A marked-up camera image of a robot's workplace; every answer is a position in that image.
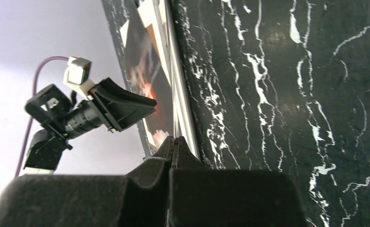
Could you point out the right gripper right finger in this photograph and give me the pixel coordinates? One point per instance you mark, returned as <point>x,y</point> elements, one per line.
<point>202,197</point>

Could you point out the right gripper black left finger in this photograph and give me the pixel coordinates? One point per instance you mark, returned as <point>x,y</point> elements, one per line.
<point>137,199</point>

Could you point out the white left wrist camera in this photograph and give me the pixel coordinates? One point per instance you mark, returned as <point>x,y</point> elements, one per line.
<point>76,77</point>

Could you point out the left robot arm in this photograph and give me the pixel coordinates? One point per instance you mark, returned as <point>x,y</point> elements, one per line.
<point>45,152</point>

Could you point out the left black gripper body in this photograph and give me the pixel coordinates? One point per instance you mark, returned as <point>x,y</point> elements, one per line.
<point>112,106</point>

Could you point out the white picture frame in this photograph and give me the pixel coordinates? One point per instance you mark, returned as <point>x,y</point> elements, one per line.
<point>183,122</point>

